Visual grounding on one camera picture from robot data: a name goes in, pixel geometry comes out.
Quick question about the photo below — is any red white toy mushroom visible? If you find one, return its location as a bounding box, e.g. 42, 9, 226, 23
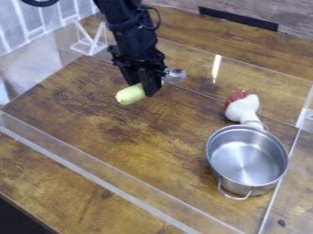
224, 90, 263, 129

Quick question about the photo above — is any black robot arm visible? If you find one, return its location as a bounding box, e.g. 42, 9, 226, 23
92, 0, 167, 97

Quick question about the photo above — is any stainless steel pot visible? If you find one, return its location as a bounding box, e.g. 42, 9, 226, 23
206, 124, 290, 201

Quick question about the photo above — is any clear acrylic triangle bracket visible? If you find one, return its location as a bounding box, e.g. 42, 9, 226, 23
69, 21, 108, 56

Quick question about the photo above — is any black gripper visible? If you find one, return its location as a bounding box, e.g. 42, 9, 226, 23
107, 16, 165, 97

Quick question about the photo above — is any clear acrylic front barrier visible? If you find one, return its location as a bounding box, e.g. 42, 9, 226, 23
0, 111, 244, 234

